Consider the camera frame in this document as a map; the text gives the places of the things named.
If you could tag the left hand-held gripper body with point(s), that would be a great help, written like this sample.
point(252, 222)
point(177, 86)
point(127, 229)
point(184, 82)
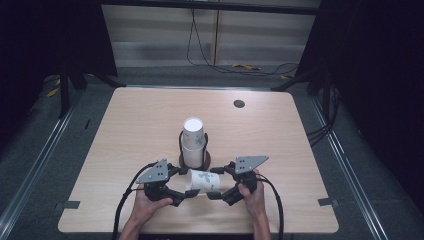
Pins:
point(155, 175)

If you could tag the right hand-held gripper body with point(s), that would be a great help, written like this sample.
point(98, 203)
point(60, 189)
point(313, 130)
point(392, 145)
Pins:
point(246, 166)

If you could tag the leaf print paper cup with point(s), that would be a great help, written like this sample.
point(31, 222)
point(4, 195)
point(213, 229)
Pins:
point(203, 181)

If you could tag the stack of white paper cups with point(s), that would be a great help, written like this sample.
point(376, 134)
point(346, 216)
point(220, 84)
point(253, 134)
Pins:
point(193, 140)

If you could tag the person's right hand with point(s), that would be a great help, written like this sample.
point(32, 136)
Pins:
point(256, 203)

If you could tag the person's left hand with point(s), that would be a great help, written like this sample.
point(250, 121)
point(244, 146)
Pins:
point(146, 206)

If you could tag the round table grommet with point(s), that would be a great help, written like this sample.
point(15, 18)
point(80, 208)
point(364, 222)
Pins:
point(239, 103)

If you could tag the grey tape patch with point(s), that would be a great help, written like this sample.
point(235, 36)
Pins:
point(71, 204)
point(327, 201)

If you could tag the yellow tape strip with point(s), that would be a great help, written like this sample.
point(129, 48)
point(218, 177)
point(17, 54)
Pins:
point(52, 92)
point(245, 66)

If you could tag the black metal stand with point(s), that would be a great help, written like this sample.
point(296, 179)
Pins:
point(325, 90)
point(63, 93)

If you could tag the black desk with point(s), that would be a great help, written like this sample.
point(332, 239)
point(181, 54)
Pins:
point(213, 5)

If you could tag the aluminium floor rail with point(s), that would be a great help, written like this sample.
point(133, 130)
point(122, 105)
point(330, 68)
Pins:
point(346, 160)
point(36, 160)

